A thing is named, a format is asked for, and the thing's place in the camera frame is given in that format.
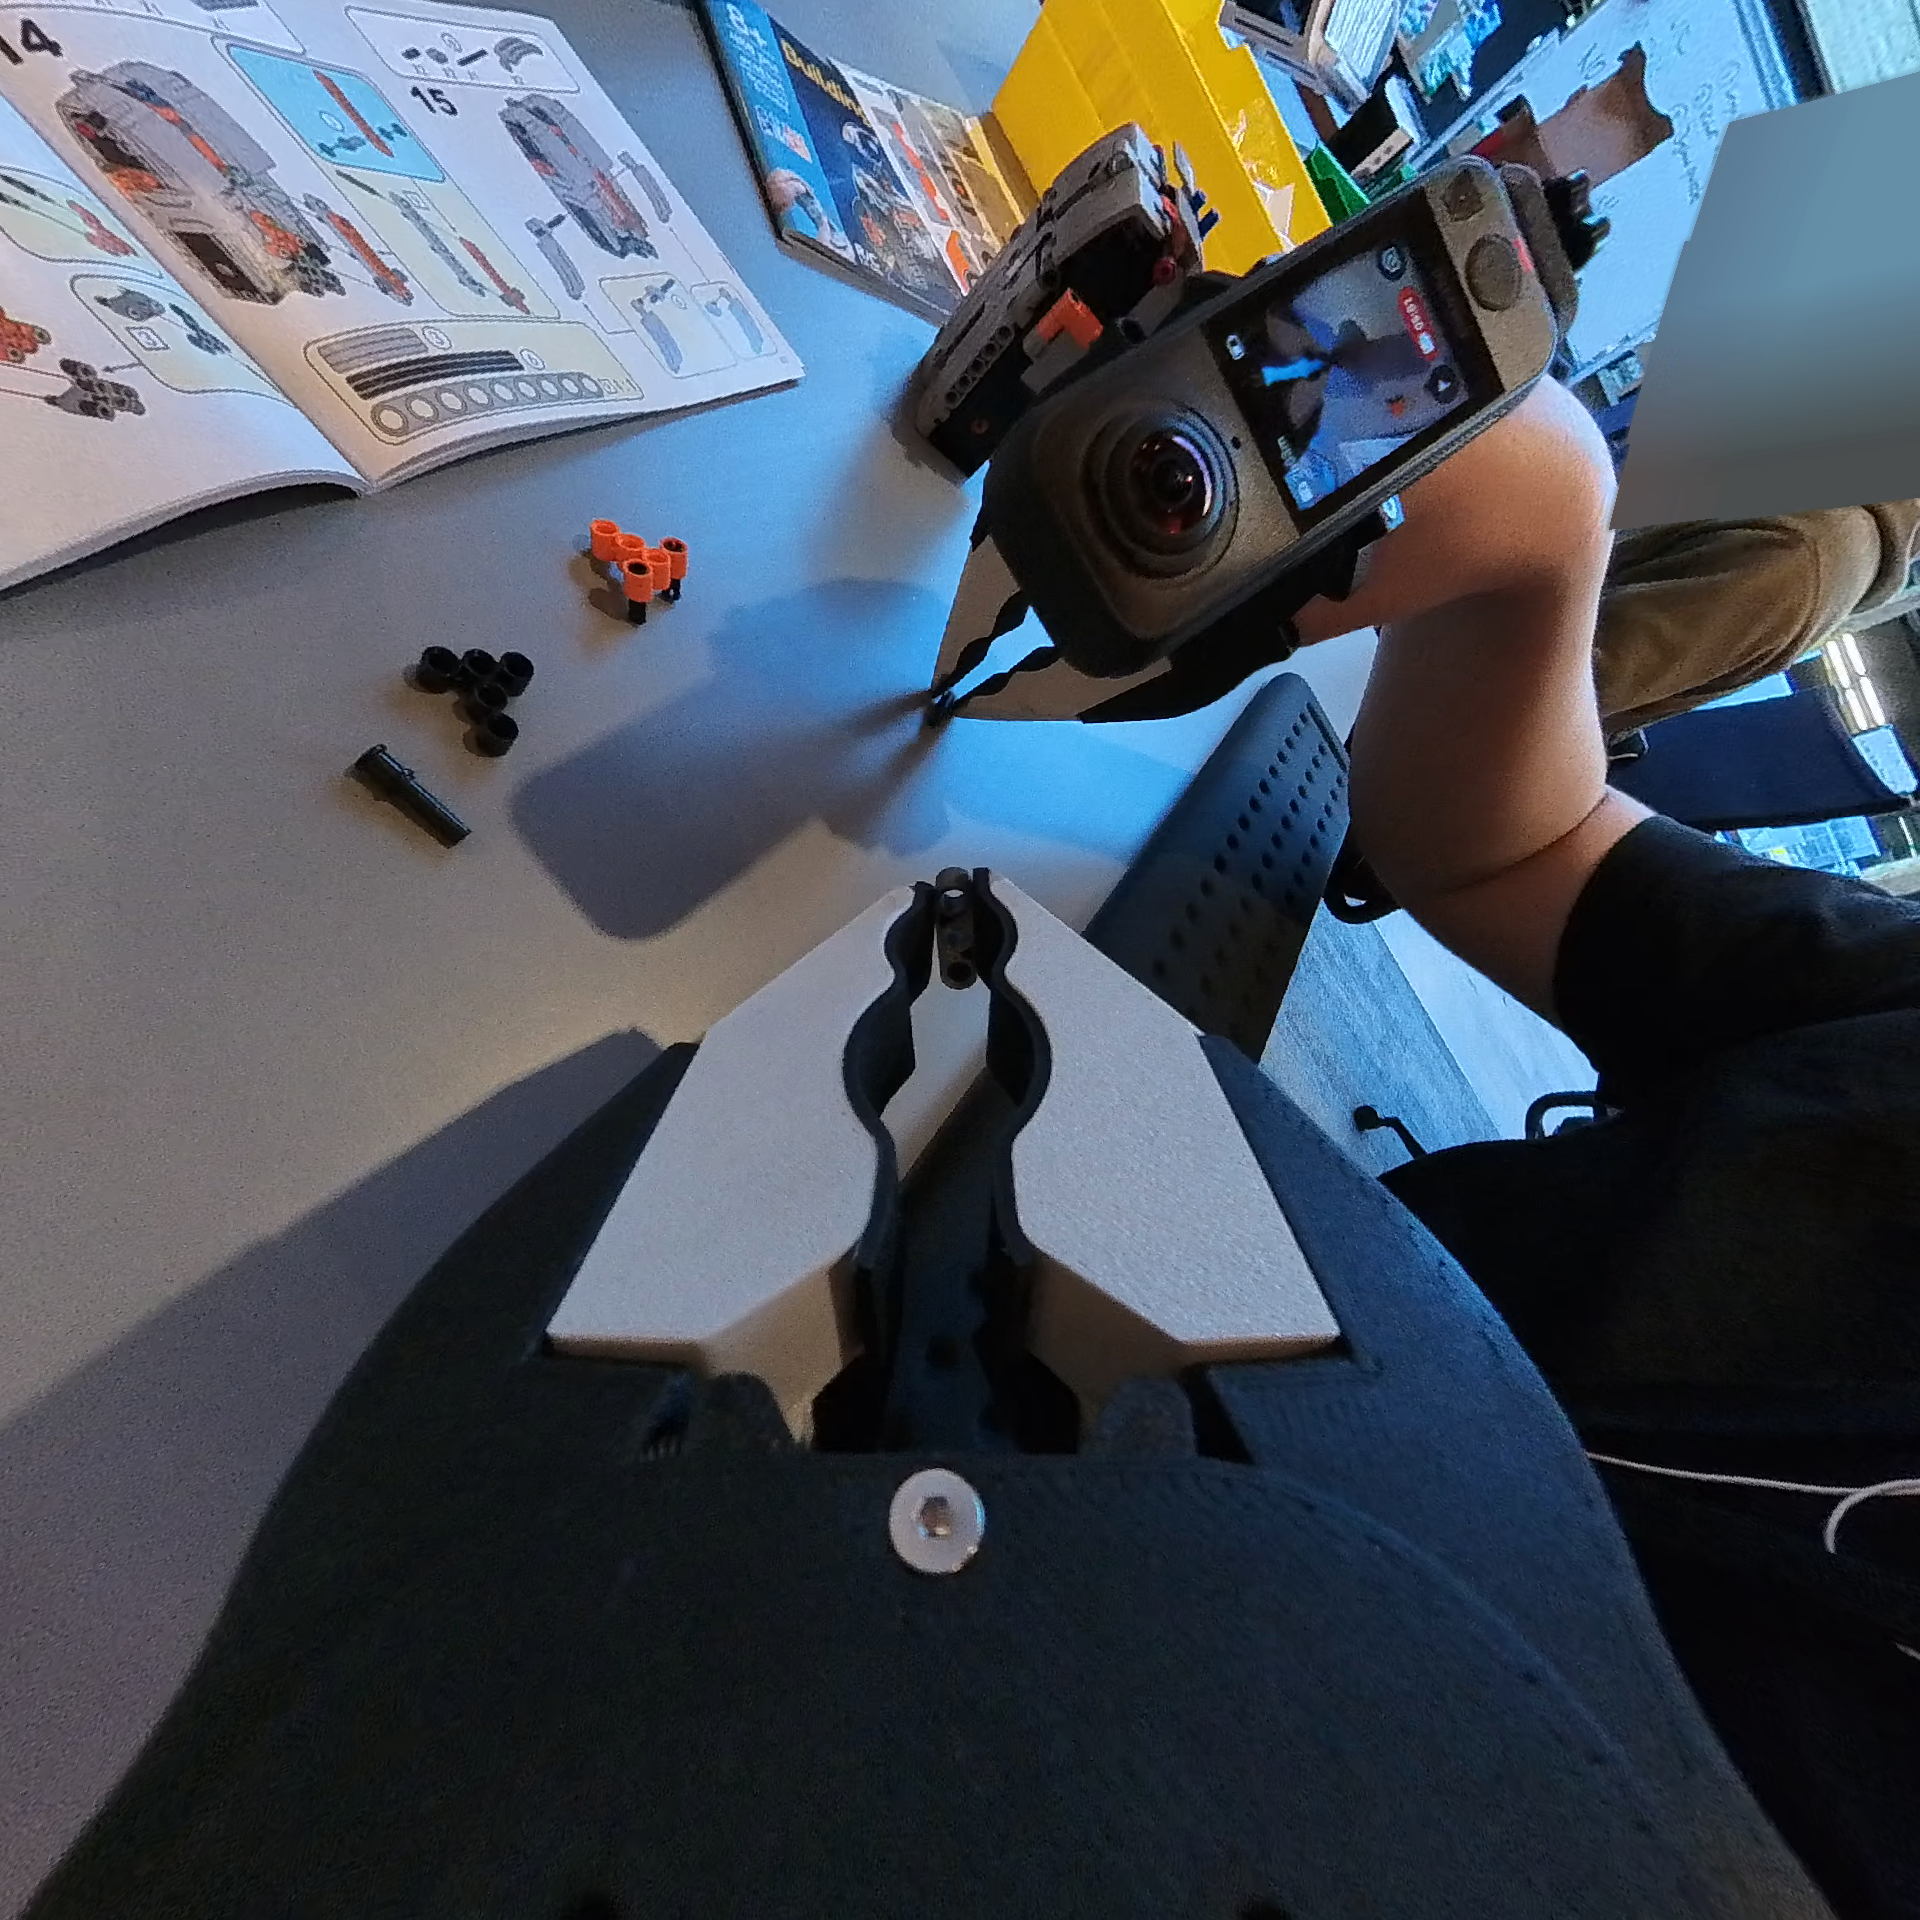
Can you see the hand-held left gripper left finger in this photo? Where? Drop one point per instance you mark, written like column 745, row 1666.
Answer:
column 721, row 1200

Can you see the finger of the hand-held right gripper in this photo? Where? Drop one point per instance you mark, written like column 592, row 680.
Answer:
column 979, row 623
column 1026, row 692

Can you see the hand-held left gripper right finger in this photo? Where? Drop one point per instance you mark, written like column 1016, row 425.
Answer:
column 1155, row 1200

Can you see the small black toy pin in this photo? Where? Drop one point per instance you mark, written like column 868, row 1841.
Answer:
column 940, row 705

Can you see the person's right forearm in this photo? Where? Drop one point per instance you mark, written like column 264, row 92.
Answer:
column 1470, row 705

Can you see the grey desk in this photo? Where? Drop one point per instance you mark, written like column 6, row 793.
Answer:
column 300, row 1050

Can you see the grey toy brick robot model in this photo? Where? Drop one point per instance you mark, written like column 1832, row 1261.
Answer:
column 1035, row 301

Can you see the black perforated chair back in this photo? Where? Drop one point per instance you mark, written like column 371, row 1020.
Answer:
column 1231, row 856

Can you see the orange toy connector pieces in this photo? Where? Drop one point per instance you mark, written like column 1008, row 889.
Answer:
column 638, row 564

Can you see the green plastic bin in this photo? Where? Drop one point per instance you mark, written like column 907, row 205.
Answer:
column 1332, row 181

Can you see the dark bag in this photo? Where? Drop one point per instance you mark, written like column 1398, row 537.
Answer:
column 1359, row 885

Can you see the yellow plastic bin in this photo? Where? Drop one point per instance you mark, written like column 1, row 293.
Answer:
column 1142, row 89

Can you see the blue toy catalogue booklet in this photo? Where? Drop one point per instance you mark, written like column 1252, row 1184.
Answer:
column 868, row 149

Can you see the black toy connector cluster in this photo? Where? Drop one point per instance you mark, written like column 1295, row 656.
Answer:
column 480, row 692

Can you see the long black toy axle pin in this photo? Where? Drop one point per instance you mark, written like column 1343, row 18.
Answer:
column 407, row 797

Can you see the person's black shirt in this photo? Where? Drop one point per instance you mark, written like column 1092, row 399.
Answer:
column 1740, row 1200

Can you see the dark blue fabric chair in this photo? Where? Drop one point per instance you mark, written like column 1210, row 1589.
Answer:
column 1770, row 757

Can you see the open building instruction booklet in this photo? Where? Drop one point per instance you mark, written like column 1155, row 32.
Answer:
column 375, row 224

